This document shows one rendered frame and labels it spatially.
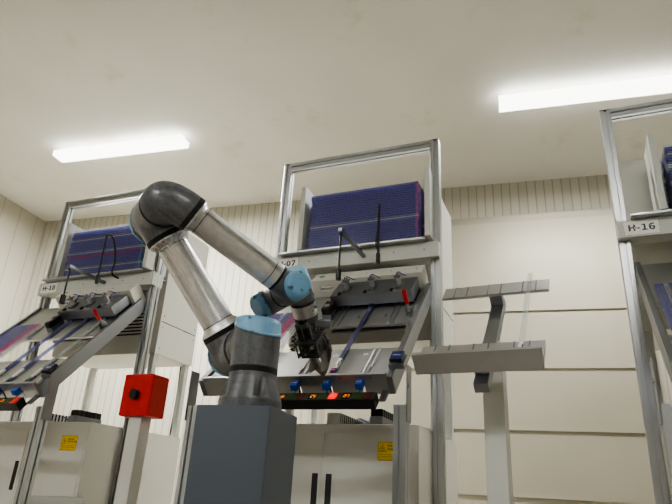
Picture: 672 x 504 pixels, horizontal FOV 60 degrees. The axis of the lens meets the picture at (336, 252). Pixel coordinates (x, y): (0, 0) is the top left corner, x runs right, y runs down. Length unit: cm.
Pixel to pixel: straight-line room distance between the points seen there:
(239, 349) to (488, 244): 380
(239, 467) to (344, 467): 88
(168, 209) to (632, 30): 316
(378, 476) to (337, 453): 17
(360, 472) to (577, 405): 277
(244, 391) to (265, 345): 12
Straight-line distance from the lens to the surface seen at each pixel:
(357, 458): 217
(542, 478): 463
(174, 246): 158
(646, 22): 403
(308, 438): 225
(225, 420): 137
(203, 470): 138
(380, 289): 234
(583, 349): 479
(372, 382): 186
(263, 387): 141
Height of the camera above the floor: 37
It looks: 23 degrees up
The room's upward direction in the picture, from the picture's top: 3 degrees clockwise
